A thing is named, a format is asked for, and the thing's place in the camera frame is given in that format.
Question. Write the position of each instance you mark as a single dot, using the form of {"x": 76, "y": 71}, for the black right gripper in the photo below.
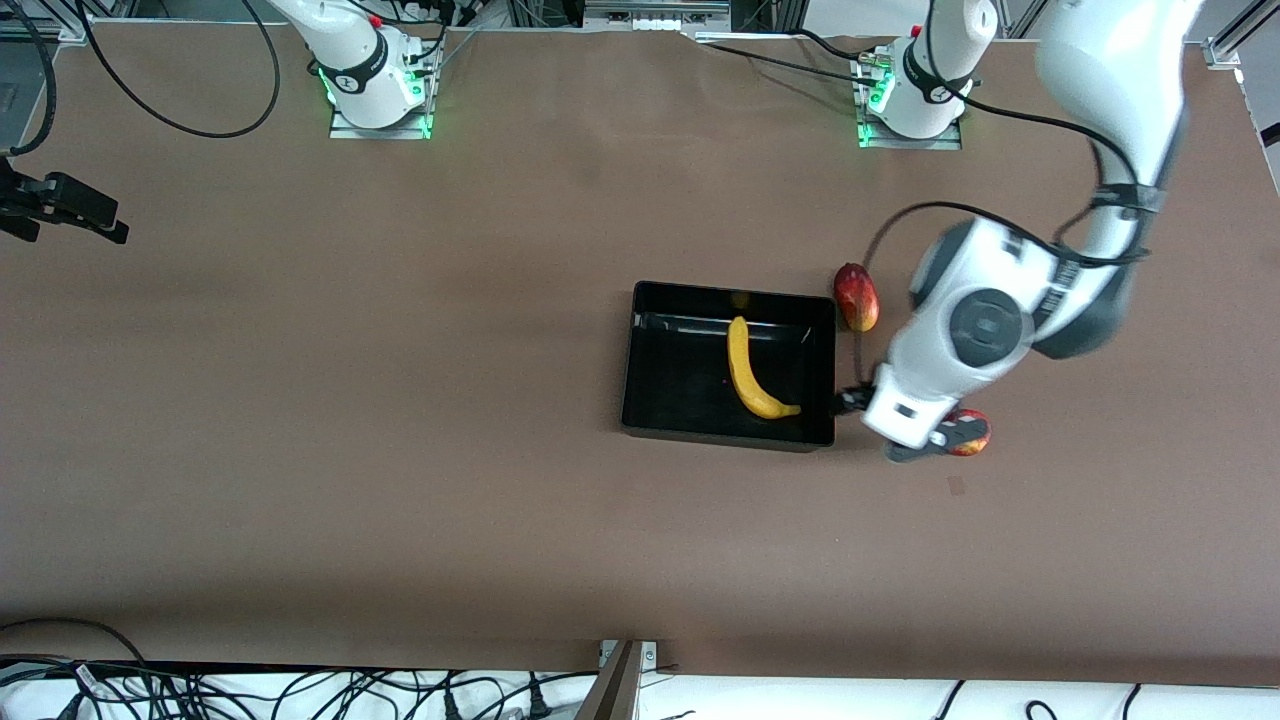
{"x": 58, "y": 195}

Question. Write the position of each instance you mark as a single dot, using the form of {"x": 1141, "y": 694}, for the yellow banana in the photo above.
{"x": 745, "y": 380}

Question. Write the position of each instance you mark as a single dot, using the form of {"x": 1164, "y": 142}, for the red yellow apple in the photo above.
{"x": 980, "y": 440}

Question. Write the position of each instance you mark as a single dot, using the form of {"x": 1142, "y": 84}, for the black plastic box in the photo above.
{"x": 690, "y": 400}

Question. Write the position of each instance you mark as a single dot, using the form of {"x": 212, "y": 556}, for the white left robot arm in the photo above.
{"x": 960, "y": 370}

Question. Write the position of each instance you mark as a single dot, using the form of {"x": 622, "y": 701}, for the red yellow mango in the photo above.
{"x": 857, "y": 300}

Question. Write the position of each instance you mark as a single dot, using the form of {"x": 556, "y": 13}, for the silver metal device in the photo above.
{"x": 655, "y": 15}

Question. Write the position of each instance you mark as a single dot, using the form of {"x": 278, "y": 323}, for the table cover sheet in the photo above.
{"x": 400, "y": 500}

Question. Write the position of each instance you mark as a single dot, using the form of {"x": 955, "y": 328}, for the aluminium frame corner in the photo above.
{"x": 72, "y": 33}

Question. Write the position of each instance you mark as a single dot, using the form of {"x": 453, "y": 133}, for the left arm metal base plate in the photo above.
{"x": 935, "y": 144}

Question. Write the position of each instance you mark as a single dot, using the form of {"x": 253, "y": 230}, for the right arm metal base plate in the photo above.
{"x": 385, "y": 133}

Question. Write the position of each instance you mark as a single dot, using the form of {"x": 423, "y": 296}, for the silver mounting bracket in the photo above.
{"x": 650, "y": 655}

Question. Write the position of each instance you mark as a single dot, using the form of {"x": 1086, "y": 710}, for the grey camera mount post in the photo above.
{"x": 615, "y": 690}

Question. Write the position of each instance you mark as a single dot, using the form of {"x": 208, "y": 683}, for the aluminium frame profile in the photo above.
{"x": 1225, "y": 50}

